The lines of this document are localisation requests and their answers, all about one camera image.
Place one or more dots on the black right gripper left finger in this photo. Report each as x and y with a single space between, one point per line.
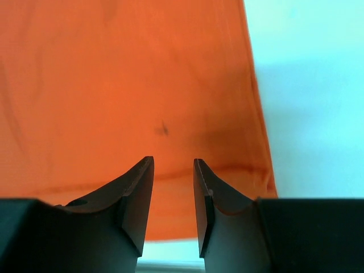
104 231

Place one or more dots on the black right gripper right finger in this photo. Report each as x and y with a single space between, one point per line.
230 236

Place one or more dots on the orange t shirt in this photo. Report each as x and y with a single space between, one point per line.
88 88

